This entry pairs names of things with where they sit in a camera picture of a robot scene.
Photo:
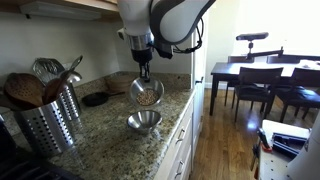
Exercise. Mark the stack of round wooden trivets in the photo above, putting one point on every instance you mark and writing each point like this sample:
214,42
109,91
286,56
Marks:
118,83

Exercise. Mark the black box on mounting table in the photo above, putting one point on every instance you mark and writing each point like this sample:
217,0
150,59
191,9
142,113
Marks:
288,143

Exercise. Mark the black cast iron skillet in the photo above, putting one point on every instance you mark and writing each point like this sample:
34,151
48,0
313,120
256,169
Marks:
95,99

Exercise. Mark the steel bowl holding chickpeas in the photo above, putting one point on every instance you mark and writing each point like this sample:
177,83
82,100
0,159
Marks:
146,85

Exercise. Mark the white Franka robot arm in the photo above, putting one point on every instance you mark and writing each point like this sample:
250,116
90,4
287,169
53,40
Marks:
140,16

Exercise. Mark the wooden slotted spoon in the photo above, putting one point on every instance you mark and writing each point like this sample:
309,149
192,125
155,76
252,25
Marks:
25,90

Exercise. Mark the dark wooden dining table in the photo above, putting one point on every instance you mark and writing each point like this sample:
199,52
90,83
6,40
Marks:
230,69

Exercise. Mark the plain wooden spoon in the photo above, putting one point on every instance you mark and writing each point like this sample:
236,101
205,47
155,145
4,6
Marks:
53,89

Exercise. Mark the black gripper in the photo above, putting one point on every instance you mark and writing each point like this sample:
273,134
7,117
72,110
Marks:
142,56

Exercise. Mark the wooden upper cabinet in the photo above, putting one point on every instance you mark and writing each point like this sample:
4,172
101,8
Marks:
83,4

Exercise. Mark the perforated mounting table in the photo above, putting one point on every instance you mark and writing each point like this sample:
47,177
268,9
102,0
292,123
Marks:
280,166

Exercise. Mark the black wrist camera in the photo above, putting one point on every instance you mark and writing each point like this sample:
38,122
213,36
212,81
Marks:
164,50

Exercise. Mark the dark dining chair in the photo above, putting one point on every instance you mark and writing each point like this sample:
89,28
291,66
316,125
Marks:
301,93
256,88
233,60
283,59

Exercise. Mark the black stereo camera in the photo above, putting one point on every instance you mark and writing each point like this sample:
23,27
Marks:
252,36

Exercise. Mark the red and black clamp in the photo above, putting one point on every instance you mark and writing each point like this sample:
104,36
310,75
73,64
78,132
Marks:
261,141

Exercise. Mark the white pantry cabinet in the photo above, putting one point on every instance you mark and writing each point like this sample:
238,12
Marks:
200,110

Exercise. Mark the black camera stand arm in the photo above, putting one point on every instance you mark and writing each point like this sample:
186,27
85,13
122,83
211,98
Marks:
263,53

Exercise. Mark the large perforated steel utensil holder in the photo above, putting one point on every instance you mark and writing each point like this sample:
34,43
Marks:
46,130

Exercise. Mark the chickpeas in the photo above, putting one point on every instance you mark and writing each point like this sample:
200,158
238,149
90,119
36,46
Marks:
147,97

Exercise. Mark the white under-cabinet light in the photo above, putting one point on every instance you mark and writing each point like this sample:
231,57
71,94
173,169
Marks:
60,11

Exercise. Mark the metal skimmer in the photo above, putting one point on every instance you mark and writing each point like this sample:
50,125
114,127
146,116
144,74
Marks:
46,68

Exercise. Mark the small perforated steel utensil holder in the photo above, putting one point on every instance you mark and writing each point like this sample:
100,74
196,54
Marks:
71,101

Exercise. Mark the empty steel bowl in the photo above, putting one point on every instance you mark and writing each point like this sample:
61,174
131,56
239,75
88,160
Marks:
144,120

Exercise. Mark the metal ladle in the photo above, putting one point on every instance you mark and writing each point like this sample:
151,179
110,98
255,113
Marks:
75,71

